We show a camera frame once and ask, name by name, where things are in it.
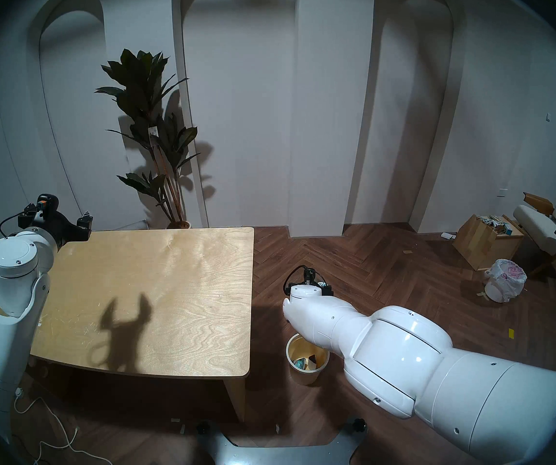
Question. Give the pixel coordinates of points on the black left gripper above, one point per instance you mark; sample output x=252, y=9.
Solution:
x=60, y=229

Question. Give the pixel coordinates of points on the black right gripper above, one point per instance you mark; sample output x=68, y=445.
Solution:
x=324, y=288

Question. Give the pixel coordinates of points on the teal clear plastic package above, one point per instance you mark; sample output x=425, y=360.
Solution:
x=301, y=363

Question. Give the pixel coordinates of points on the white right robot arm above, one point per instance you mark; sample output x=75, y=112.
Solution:
x=404, y=352

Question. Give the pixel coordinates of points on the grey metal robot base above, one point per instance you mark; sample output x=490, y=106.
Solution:
x=278, y=454

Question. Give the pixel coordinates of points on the cream round trash bin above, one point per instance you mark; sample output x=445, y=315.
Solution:
x=307, y=377

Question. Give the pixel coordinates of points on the white bin with plastic bag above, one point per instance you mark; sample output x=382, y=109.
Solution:
x=503, y=280

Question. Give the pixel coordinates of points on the mixed trash pile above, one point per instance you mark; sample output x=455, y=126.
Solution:
x=493, y=223

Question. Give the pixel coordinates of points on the light wooden table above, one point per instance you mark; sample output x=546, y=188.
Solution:
x=161, y=285

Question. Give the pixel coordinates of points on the white plant label tag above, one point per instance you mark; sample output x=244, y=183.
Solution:
x=152, y=135

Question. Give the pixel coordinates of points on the black base knob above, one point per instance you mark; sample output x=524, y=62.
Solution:
x=203, y=428
x=359, y=426

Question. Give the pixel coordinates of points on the tall green leafy plant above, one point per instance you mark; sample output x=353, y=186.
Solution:
x=142, y=96

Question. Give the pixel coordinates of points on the open cardboard box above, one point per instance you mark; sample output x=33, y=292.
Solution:
x=476, y=243

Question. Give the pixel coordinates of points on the white cushioned wooden armchair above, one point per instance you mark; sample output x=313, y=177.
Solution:
x=540, y=224

